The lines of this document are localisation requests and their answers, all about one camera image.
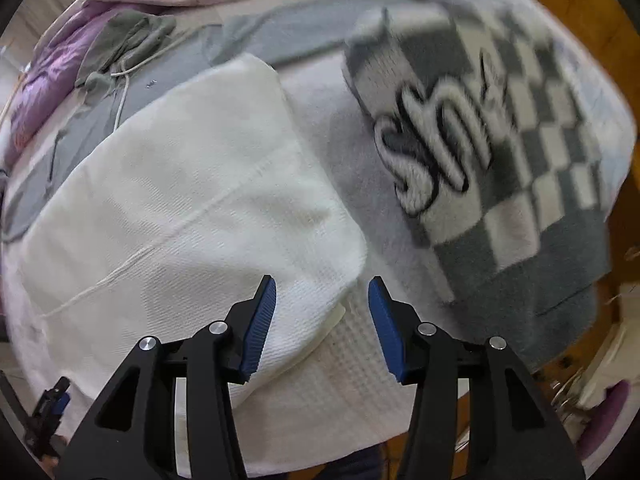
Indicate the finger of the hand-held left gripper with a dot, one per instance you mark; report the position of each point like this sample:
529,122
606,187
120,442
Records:
56,400

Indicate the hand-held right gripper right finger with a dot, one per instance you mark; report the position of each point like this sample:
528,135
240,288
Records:
387,332

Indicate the grey checkered sweater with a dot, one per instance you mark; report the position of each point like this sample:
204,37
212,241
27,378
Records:
450,160

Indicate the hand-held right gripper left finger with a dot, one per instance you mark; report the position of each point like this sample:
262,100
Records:
257,327

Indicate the pink purple quilt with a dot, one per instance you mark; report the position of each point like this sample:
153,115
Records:
100,15

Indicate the white waffle-knit garment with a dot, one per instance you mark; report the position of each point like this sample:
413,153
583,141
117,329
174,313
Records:
190,200

